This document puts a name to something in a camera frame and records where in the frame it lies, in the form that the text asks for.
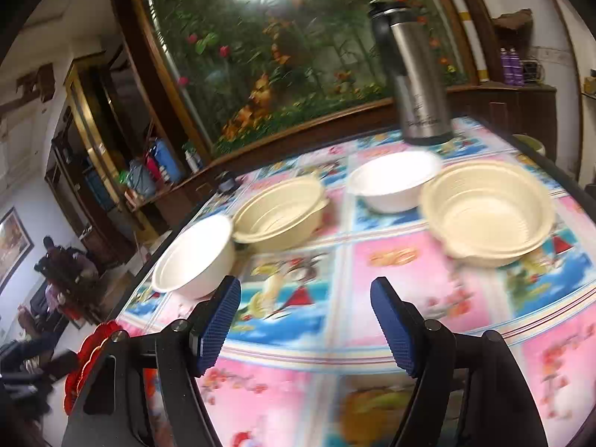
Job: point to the blue bottle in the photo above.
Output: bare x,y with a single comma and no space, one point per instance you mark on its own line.
167,160

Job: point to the teal bag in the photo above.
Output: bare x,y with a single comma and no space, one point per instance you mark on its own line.
141,179

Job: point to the printed plastic tablecloth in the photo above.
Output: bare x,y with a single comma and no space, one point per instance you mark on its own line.
419,270

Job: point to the framed wall picture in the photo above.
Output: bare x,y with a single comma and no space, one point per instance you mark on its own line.
14,247

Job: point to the white bowl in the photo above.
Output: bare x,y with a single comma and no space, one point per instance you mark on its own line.
396,186

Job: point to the white spray bottle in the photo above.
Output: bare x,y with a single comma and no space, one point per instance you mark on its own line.
192,158

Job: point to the stainless steel electric kettle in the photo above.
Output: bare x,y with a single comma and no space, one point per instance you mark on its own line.
414,79

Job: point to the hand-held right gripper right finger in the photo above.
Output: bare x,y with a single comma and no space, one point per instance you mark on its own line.
396,330

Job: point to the wooden display cabinet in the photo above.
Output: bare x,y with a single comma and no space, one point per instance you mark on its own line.
88,149

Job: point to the green bowl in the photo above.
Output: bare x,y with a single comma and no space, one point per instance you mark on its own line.
531,145

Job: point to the cream plastic bowl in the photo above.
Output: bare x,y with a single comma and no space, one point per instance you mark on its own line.
489,214
279,214

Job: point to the aquarium with plants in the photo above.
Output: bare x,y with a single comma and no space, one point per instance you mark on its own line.
302,56

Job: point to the white round plate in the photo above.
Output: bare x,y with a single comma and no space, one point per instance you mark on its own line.
186,265

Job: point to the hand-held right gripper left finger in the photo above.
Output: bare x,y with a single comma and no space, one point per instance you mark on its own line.
219,321

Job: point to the red ornament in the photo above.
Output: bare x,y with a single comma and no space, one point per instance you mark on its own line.
88,349

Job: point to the purple bottle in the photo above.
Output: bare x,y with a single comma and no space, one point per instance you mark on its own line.
515,67
505,67

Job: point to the red bottle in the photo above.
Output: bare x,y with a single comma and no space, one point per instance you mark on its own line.
152,166

